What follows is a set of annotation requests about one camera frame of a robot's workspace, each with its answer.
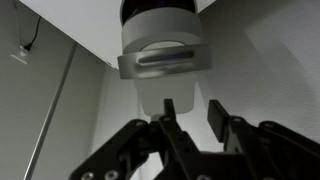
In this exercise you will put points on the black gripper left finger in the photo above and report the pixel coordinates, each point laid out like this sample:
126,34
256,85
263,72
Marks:
173,133

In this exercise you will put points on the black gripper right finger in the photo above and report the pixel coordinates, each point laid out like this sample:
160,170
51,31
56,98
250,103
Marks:
253,146

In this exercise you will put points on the grey Keurig coffee machine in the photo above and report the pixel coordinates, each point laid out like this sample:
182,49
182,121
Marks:
166,93

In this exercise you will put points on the thin grey metal rod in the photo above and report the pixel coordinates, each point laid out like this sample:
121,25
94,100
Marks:
51,110

